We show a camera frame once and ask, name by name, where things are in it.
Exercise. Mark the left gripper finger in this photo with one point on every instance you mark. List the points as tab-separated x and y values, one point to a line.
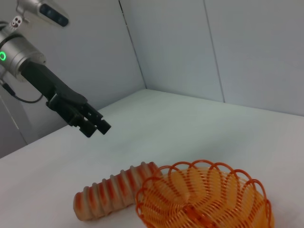
85	128
102	124

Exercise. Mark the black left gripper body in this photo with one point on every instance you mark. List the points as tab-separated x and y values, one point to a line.
54	88

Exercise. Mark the orange striped bread loaf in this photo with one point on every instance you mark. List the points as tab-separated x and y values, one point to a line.
107	194

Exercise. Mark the orange woven plastic basket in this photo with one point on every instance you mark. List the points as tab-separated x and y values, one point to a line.
213	185

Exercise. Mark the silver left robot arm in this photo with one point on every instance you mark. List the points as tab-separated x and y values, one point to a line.
21	52

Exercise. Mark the silver socket with red pins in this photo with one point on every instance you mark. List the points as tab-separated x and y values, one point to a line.
16	23

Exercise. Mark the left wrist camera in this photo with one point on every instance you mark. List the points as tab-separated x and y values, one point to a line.
47	10

